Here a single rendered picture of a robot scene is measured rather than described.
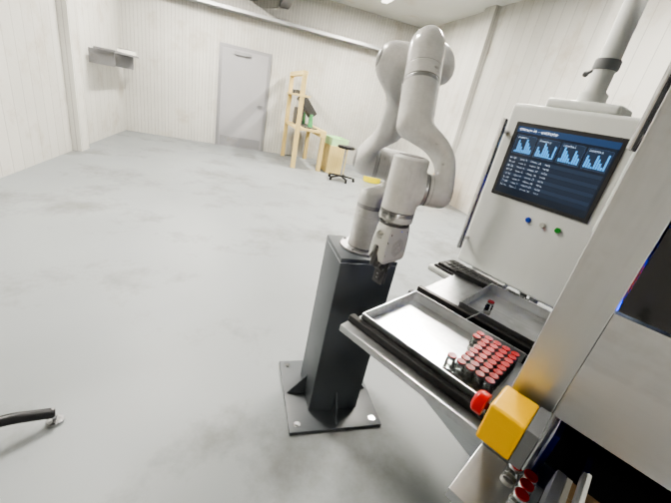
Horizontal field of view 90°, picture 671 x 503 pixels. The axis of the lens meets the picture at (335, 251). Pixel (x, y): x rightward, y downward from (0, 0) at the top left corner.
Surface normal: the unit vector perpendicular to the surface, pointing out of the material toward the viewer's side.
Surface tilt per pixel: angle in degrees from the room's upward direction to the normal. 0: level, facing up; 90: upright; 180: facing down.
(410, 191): 90
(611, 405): 90
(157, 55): 90
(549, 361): 90
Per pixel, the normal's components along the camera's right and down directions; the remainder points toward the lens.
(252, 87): 0.25, 0.43
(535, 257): -0.79, 0.10
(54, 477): 0.19, -0.90
